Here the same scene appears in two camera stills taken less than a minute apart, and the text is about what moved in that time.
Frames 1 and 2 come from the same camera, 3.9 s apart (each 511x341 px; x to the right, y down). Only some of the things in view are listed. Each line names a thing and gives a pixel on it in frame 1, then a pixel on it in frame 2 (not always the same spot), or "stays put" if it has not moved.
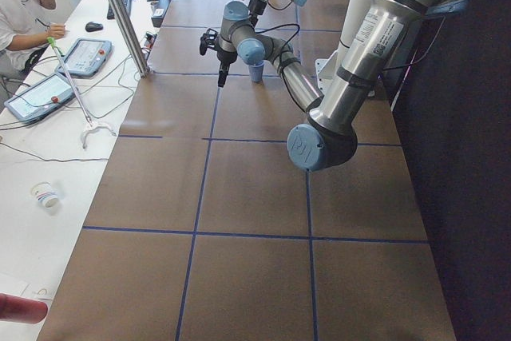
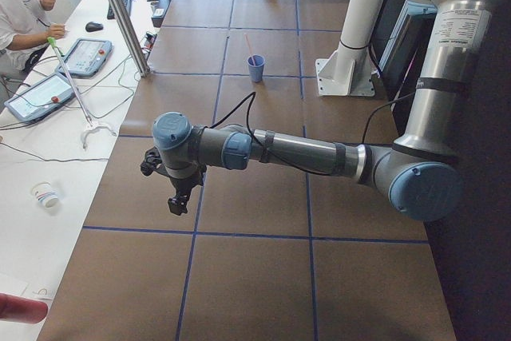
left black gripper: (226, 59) to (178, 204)
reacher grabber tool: (89, 125) stays put
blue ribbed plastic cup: (256, 72) stays put
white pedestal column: (327, 69) stays put
